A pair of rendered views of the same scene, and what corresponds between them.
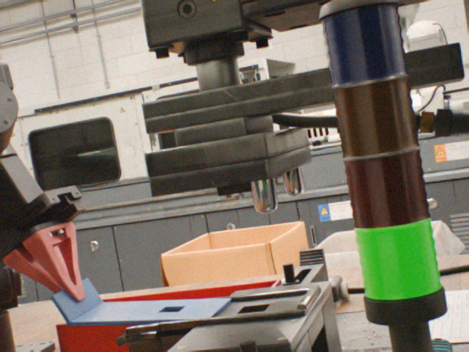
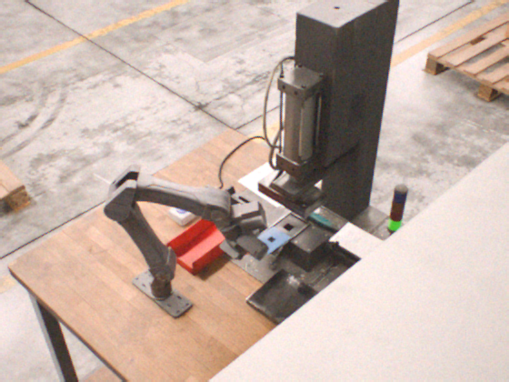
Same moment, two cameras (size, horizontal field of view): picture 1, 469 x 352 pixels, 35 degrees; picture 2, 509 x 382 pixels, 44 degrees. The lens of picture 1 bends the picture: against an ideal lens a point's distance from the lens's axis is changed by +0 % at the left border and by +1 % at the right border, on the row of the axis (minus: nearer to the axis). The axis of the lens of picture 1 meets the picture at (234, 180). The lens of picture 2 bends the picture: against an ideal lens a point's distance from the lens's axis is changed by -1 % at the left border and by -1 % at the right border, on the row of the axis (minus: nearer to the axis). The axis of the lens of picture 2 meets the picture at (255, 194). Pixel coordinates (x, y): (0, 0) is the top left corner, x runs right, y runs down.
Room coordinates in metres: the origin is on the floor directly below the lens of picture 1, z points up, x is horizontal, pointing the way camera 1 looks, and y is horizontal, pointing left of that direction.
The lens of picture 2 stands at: (0.13, 1.30, 2.34)
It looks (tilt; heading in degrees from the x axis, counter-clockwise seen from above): 41 degrees down; 296
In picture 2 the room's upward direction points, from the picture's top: straight up
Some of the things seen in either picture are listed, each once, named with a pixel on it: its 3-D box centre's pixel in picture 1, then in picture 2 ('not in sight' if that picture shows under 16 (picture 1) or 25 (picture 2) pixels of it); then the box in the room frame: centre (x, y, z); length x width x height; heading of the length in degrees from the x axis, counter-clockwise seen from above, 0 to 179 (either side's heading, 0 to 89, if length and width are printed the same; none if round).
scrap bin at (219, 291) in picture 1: (175, 325); (209, 237); (0.89, 0.10, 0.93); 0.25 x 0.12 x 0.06; 73
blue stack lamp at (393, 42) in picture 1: (364, 48); (400, 194); (0.37, -0.07, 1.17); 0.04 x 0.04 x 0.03
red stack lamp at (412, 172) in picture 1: (386, 188); (396, 213); (0.37, -0.07, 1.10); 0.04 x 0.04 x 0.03
